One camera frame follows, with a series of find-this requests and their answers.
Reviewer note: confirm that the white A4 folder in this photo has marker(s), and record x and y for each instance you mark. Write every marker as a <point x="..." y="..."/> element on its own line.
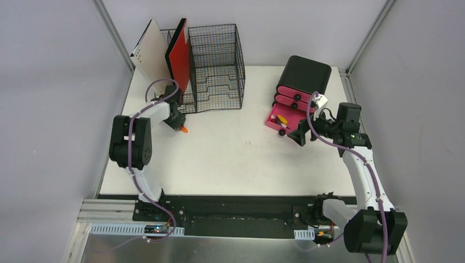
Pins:
<point x="148" y="56"/>

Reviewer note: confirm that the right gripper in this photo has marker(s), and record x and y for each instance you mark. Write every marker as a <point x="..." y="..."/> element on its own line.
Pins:
<point x="299" y="135"/>

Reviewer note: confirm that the yellow highlighter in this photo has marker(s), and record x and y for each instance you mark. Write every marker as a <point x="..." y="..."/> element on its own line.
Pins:
<point x="282" y="119"/>

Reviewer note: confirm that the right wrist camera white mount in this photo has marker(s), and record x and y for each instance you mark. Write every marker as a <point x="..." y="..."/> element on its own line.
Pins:
<point x="318" y="102"/>

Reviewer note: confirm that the black wire mesh desk organizer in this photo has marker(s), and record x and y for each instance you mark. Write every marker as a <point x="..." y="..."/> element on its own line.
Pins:
<point x="217" y="77"/>

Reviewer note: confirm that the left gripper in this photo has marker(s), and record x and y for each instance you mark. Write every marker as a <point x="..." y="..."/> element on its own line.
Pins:
<point x="177" y="119"/>

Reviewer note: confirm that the black mounting base plate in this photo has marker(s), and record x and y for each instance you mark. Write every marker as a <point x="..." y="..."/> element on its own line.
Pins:
<point x="275" y="217"/>

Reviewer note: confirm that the red A4 folder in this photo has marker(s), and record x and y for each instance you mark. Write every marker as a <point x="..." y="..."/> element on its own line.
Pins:
<point x="178" y="55"/>

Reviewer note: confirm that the black pink drawer unit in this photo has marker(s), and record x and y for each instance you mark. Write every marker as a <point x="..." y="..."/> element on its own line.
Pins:
<point x="299" y="79"/>

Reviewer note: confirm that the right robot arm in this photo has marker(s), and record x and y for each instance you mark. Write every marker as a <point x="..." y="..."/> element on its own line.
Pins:
<point x="375" y="227"/>

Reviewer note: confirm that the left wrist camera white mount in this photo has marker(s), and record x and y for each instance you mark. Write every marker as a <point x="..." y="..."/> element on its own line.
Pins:
<point x="157" y="98"/>

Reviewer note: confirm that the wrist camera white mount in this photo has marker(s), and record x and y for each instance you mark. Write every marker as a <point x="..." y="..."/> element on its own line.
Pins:
<point x="318" y="102"/>
<point x="157" y="98"/>

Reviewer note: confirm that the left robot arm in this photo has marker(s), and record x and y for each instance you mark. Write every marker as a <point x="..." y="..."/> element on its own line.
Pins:
<point x="131" y="140"/>

